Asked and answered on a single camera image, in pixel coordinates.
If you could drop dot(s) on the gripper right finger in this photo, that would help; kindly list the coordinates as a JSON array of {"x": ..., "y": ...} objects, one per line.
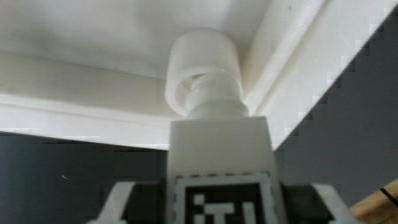
[{"x": 314, "y": 206}]

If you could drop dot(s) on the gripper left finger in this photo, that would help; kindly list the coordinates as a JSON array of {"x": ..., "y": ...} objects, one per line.
[{"x": 133, "y": 205}]

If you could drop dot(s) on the white table leg with tag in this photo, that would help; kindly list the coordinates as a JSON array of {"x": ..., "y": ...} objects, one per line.
[{"x": 222, "y": 179}]

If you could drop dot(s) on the white square tabletop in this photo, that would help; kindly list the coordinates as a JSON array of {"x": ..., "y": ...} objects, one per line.
[{"x": 83, "y": 58}]

